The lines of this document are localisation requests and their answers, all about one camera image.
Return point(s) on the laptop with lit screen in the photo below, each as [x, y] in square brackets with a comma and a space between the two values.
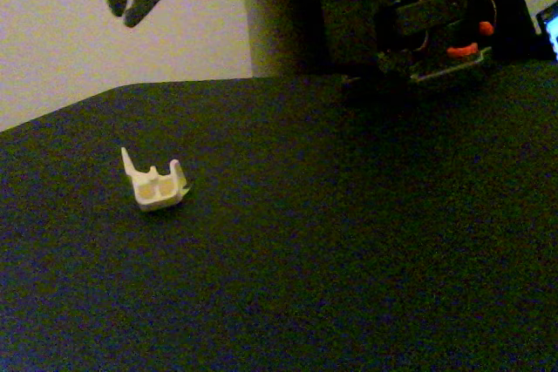
[551, 28]

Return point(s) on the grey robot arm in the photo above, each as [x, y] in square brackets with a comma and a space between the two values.
[427, 15]

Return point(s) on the dark blue desk mat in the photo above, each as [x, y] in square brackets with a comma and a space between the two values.
[279, 237]

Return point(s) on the white plastic object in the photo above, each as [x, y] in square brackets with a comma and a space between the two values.
[152, 191]

